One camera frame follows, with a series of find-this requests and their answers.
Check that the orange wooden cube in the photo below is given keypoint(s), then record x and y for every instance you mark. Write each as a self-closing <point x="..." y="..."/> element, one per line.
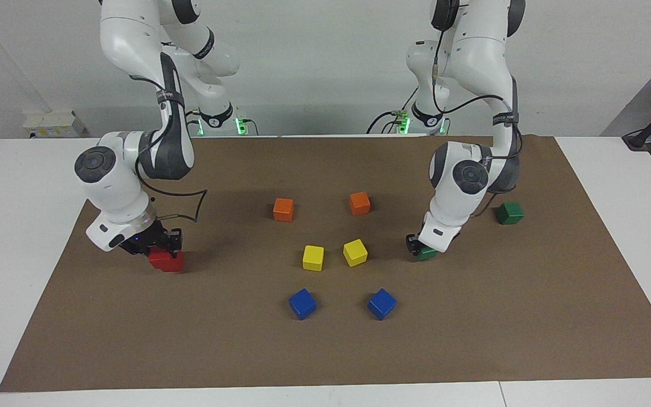
<point x="360" y="203"/>
<point x="283" y="210"/>

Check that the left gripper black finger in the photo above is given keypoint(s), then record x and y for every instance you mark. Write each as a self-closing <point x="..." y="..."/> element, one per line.
<point x="419" y="254"/>

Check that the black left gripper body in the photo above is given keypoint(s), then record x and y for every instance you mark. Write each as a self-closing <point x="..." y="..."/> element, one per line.
<point x="413" y="244"/>

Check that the brown table mat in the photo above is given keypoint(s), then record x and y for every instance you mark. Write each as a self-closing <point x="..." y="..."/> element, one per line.
<point x="190" y="328"/>

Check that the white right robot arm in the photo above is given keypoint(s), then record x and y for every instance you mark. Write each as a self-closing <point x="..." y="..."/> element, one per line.
<point x="111" y="181"/>

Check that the white power strip box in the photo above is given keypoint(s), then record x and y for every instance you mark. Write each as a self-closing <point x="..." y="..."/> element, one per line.
<point x="54" y="124"/>

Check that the green wooden cube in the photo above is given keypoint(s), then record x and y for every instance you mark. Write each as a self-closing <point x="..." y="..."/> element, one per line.
<point x="510" y="213"/>
<point x="429" y="255"/>

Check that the yellow wooden cube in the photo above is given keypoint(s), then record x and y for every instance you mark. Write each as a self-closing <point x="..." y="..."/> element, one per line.
<point x="313" y="258"/>
<point x="355" y="252"/>

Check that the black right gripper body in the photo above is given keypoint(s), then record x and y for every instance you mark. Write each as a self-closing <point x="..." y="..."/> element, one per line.
<point x="147" y="237"/>

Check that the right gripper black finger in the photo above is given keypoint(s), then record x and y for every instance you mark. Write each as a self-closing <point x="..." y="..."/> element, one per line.
<point x="174" y="238"/>

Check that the blue wooden cube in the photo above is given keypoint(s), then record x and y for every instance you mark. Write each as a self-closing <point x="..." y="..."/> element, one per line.
<point x="382" y="304"/>
<point x="302" y="304"/>

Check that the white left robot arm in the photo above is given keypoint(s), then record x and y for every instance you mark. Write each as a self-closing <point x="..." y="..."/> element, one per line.
<point x="461" y="186"/>

